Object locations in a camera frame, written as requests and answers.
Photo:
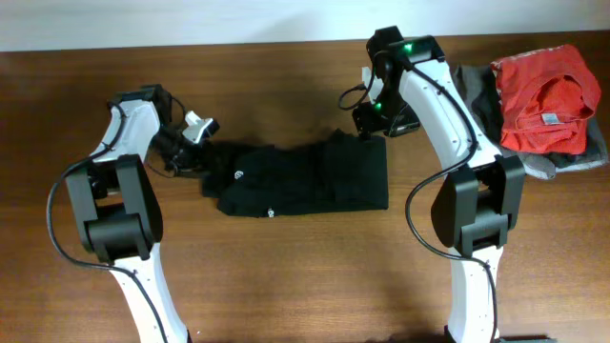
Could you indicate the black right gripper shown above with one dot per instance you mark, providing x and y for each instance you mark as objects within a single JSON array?
[{"x": 367, "y": 124}]

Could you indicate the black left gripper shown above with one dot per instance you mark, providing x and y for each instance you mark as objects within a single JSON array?
[{"x": 201, "y": 163}]

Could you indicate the black polo shirt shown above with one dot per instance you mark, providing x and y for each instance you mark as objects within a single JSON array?
[{"x": 342, "y": 173}]

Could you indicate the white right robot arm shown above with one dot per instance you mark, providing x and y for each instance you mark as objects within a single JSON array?
[{"x": 464, "y": 212}]

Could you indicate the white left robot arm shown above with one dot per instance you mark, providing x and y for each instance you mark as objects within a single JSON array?
[{"x": 116, "y": 211}]

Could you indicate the grey folded garment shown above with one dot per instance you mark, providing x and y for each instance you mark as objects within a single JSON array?
[{"x": 476, "y": 86}]

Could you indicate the red folded shirt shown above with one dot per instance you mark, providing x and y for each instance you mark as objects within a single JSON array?
[{"x": 546, "y": 98}]

